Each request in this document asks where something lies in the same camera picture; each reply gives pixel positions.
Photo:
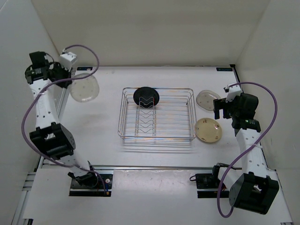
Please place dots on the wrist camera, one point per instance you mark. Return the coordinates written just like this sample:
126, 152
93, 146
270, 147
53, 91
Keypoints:
67, 60
232, 91

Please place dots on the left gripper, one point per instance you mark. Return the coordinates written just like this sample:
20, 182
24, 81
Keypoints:
68, 74

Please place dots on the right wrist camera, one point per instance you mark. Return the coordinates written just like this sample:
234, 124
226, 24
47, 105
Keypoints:
232, 91

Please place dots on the clear glass plate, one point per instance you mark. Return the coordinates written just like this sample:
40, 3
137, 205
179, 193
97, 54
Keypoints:
84, 90
205, 99

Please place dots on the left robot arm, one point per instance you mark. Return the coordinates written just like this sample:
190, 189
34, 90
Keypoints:
50, 137

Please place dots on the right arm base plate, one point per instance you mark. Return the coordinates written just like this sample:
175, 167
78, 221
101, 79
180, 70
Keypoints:
206, 185

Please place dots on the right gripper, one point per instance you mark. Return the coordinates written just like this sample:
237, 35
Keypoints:
221, 104

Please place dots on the chrome wire dish rack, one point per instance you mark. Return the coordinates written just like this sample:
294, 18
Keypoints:
172, 119

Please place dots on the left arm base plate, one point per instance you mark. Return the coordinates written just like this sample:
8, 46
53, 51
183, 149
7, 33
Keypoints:
90, 186

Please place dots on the beige ceramic plate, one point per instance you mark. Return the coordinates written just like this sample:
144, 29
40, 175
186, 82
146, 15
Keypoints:
208, 130

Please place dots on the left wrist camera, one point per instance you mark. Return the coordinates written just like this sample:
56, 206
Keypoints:
67, 60

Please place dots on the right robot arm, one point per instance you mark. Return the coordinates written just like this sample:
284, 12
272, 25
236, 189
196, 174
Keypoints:
252, 189

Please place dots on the black round plate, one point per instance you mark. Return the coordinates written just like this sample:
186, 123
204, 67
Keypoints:
146, 97

